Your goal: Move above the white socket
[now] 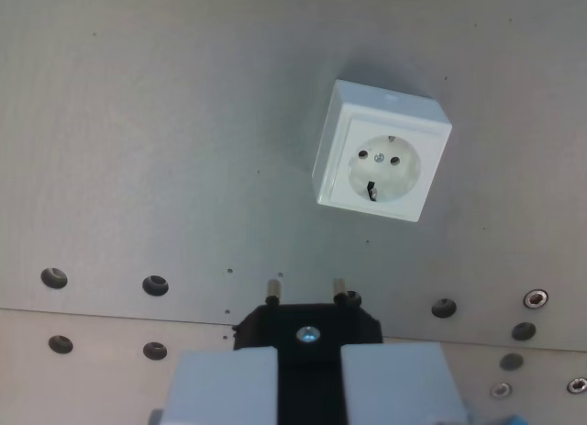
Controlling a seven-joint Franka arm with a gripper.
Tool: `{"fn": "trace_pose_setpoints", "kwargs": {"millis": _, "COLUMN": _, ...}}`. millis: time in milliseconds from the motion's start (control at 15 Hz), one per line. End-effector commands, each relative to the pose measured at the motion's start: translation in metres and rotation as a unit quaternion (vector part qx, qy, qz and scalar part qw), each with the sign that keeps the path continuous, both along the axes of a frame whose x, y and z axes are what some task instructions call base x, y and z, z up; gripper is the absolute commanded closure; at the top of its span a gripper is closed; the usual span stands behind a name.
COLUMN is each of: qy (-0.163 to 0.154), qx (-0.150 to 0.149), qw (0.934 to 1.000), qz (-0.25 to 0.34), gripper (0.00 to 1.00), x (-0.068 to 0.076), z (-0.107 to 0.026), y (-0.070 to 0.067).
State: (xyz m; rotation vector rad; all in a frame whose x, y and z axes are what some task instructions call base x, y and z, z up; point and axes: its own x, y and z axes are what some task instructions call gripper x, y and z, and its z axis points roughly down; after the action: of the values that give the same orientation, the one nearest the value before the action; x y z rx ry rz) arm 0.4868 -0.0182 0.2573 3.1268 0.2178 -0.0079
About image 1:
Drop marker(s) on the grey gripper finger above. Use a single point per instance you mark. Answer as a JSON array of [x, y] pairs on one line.
[[394, 383], [220, 388]]

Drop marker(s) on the black two-pin power plug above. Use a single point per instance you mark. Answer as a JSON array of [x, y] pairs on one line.
[[309, 351]]

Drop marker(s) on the silver hex socket screw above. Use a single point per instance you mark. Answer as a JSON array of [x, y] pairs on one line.
[[535, 299], [501, 390], [577, 385]]

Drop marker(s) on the white wall socket box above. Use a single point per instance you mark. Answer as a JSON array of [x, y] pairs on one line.
[[380, 159]]

